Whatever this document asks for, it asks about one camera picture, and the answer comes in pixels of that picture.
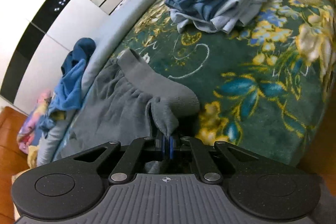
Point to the grey sweatpants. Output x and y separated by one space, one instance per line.
128 100

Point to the bright blue fleece garment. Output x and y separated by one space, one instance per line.
67 93

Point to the green floral blanket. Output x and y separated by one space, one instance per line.
263 87

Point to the colourful pink quilt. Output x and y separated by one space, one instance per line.
34 121

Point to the white wardrobe with shelves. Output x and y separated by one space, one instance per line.
36 36

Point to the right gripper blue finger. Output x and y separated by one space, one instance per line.
174 146
161 145

